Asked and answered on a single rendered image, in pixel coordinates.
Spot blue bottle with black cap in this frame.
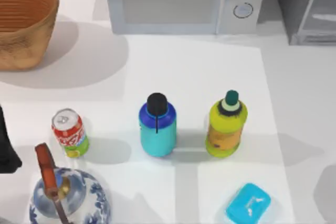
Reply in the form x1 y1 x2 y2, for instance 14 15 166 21
139 92 177 157

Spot yellow-green bottle with green cap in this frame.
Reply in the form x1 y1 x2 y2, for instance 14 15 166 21
205 90 248 158

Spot pale microwave oven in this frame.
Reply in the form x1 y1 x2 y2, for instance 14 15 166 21
102 0 269 36

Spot red and green can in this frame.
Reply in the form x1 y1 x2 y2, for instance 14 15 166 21
51 108 90 158

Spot microwave oven knob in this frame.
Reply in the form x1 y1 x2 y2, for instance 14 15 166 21
233 2 254 19

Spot cyan soap box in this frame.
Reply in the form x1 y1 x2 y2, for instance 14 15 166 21
225 183 272 224

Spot blue and white teapot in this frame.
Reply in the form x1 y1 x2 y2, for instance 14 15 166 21
29 142 111 224

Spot brown woven basket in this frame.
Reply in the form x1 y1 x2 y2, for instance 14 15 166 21
0 0 60 72

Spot grey cabinet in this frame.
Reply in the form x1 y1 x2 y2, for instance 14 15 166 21
271 0 336 46

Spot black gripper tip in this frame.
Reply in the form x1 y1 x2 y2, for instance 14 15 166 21
0 106 23 175

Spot microwave oven door handle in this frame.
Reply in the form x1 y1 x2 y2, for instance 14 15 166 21
215 0 227 34

